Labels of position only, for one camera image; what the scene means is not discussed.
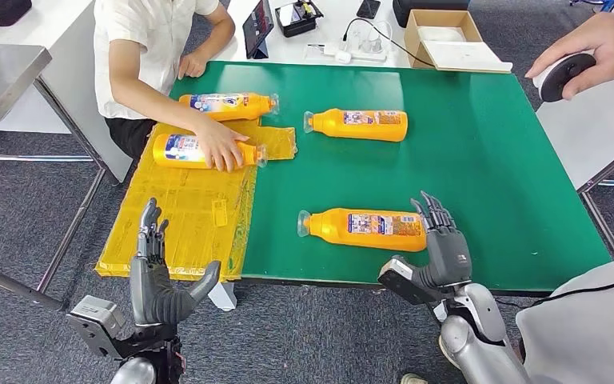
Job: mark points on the person's left hand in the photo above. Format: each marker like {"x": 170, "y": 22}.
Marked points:
{"x": 191, "y": 64}

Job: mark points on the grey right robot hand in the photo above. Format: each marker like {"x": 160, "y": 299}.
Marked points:
{"x": 447, "y": 260}

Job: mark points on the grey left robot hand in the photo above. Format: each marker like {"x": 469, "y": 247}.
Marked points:
{"x": 151, "y": 302}

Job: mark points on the orange detergent bottle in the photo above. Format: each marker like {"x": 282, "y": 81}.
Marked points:
{"x": 331, "y": 124}
{"x": 180, "y": 154}
{"x": 328, "y": 228}
{"x": 233, "y": 108}

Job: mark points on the round white black controller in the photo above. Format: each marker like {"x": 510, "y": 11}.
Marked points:
{"x": 558, "y": 82}

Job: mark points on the person's right forearm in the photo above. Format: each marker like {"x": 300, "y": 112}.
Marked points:
{"x": 169, "y": 114}

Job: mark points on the person's left forearm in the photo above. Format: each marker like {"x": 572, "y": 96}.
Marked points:
{"x": 222, "y": 40}

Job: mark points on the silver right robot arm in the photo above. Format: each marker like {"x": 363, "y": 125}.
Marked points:
{"x": 471, "y": 339}

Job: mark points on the person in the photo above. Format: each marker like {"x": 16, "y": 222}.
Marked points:
{"x": 593, "y": 328}
{"x": 132, "y": 48}

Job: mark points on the white table leg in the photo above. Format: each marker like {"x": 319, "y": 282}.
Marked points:
{"x": 225, "y": 299}

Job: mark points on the black tablet on stand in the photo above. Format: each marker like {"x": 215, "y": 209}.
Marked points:
{"x": 256, "y": 29}

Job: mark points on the yellow taped cardboard sheet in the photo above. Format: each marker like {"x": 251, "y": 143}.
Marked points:
{"x": 180, "y": 212}

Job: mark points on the white table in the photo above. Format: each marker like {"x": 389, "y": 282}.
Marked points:
{"x": 588, "y": 138}
{"x": 74, "y": 66}

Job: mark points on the black tray with small items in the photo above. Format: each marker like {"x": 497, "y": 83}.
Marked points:
{"x": 297, "y": 18}

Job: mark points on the white flat box lid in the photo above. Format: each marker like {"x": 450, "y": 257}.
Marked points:
{"x": 466, "y": 57}

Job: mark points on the white charger plug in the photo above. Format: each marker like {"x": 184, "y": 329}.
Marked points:
{"x": 343, "y": 57}

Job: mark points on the white power strip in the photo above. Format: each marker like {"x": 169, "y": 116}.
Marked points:
{"x": 362, "y": 54}

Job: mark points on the black smartphone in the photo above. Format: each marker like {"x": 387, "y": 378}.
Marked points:
{"x": 368, "y": 8}

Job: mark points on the steel table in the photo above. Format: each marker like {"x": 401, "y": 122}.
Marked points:
{"x": 0, "y": 71}

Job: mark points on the brown cardboard box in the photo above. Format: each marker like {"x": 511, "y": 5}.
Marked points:
{"x": 412, "y": 40}

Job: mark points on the blue metal cart frame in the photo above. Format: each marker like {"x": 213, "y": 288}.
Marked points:
{"x": 609, "y": 4}

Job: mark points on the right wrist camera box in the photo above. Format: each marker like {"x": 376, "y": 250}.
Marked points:
{"x": 399, "y": 278}

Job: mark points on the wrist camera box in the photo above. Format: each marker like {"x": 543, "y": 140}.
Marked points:
{"x": 95, "y": 323}
{"x": 399, "y": 278}

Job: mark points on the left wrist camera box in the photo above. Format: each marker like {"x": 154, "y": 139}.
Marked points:
{"x": 95, "y": 323}

